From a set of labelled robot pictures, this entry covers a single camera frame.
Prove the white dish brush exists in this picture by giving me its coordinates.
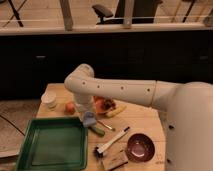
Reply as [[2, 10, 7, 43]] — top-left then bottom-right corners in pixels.
[[94, 127, 130, 158]]

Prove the orange fruit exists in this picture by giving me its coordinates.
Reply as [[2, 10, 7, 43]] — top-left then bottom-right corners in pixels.
[[65, 101, 75, 114]]

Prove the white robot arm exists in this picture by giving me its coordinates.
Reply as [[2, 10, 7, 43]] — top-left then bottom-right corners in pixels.
[[64, 64, 213, 171]]

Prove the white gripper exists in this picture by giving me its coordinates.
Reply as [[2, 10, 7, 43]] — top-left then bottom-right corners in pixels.
[[74, 94, 95, 116]]

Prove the wooden block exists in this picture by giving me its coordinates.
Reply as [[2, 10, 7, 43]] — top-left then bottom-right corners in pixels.
[[102, 151, 128, 171]]

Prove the yellow banana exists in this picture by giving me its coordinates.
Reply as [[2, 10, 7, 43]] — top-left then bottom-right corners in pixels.
[[106, 105, 126, 118]]

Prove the blue sponge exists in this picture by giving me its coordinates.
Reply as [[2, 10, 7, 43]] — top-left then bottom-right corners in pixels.
[[83, 112, 96, 127]]

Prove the dark food in bowl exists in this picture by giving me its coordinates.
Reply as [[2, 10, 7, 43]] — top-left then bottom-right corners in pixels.
[[102, 99, 116, 110]]

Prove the orange bowl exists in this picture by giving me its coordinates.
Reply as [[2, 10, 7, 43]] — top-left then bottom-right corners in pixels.
[[94, 96, 113, 114]]

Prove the green cucumber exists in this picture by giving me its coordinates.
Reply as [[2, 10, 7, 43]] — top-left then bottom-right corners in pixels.
[[90, 126, 105, 137]]

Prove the dark red bowl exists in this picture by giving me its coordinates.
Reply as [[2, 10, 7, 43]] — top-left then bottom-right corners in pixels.
[[125, 133, 155, 162]]

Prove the green plastic tray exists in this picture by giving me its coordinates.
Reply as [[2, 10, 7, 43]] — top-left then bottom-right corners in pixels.
[[15, 117, 88, 171]]

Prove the black office chair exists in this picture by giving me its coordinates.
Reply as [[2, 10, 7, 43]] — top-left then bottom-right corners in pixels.
[[92, 0, 162, 25]]

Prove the metal spoon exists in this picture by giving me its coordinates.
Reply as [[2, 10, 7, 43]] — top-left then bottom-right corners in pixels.
[[97, 120, 116, 131]]

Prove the white paper cup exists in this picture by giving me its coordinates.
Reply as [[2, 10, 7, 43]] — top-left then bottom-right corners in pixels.
[[41, 91, 57, 109]]

